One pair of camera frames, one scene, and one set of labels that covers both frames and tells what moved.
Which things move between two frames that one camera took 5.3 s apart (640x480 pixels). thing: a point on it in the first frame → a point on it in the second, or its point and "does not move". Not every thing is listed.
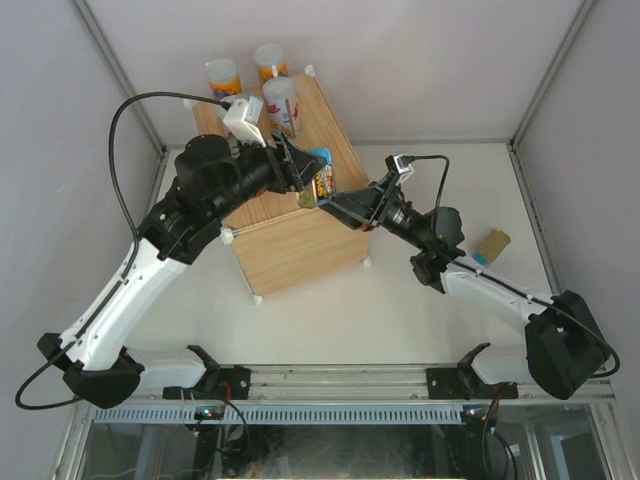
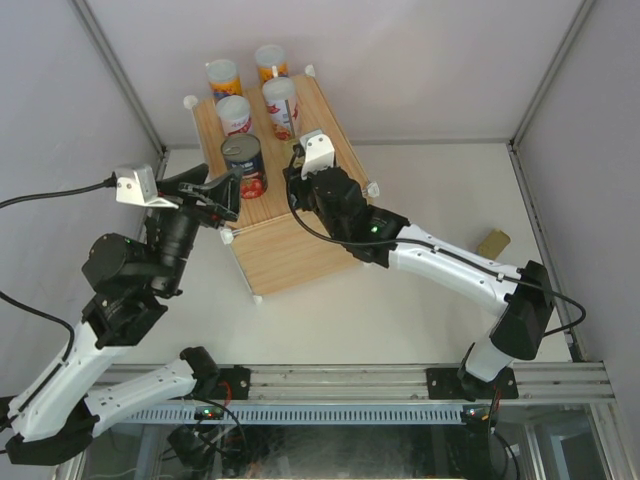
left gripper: x=290 y=167 → x=223 y=194
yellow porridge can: x=223 y=77 does not move
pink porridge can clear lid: x=280 y=94 does not move
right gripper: x=365 y=208 → x=298 y=187
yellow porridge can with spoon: x=271 y=62 does not move
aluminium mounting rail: x=361 y=384 does not move
